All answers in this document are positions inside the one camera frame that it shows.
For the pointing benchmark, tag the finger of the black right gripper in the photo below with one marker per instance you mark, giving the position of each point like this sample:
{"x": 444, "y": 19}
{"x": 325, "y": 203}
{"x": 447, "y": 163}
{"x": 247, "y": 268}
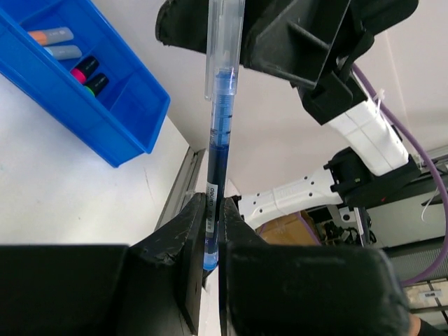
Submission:
{"x": 183, "y": 24}

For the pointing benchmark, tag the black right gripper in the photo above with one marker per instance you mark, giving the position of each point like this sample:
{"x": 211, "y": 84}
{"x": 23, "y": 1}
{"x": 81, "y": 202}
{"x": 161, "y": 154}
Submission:
{"x": 298, "y": 40}

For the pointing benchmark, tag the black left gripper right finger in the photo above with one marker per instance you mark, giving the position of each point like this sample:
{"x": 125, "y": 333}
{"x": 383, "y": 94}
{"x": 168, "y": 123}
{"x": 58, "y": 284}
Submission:
{"x": 267, "y": 289}

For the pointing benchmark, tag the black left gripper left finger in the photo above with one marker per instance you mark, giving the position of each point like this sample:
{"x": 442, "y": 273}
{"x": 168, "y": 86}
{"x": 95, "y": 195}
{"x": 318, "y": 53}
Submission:
{"x": 151, "y": 288}

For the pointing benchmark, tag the blue clear-capped gel pen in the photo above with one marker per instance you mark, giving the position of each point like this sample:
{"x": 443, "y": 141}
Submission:
{"x": 224, "y": 38}

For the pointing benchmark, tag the pink-capped black highlighter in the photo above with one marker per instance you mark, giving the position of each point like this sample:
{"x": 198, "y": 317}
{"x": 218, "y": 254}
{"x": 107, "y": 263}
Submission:
{"x": 83, "y": 70}

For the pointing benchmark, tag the green-capped black highlighter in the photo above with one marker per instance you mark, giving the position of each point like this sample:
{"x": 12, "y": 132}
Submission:
{"x": 95, "y": 85}

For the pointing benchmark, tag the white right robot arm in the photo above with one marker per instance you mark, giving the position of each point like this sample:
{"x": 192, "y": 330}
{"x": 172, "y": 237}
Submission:
{"x": 374, "y": 164}

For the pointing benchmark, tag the blue compartment tray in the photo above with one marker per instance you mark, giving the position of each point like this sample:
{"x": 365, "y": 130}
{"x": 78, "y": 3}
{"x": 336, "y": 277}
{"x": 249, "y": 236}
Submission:
{"x": 106, "y": 96}

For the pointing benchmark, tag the aluminium table edge rail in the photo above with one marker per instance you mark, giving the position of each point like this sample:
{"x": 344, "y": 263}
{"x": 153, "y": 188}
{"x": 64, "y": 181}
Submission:
{"x": 183, "y": 187}

